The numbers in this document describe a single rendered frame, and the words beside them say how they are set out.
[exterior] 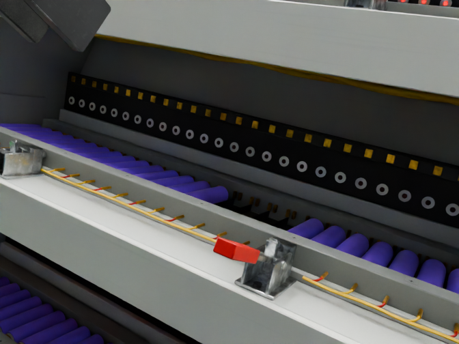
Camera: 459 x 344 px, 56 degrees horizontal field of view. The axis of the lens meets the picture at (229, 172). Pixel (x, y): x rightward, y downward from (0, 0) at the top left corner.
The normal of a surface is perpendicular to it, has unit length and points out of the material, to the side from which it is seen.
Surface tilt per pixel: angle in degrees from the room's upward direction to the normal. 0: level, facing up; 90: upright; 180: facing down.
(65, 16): 90
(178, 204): 110
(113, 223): 20
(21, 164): 90
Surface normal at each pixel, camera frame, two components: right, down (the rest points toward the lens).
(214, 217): -0.49, 0.07
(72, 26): 0.83, 0.26
